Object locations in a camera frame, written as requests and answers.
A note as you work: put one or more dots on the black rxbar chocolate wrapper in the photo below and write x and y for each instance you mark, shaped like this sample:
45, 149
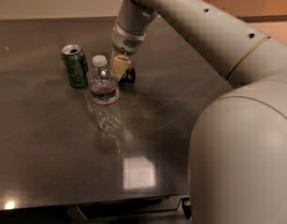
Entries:
129, 76

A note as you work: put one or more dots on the green soda can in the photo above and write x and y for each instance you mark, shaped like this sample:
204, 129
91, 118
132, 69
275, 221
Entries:
76, 65

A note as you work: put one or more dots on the clear plastic water bottle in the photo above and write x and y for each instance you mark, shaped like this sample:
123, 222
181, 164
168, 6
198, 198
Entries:
105, 93

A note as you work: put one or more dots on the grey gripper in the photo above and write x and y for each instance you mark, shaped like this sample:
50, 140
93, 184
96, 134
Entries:
126, 42

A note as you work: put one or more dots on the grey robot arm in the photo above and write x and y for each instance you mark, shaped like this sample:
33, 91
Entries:
238, 149

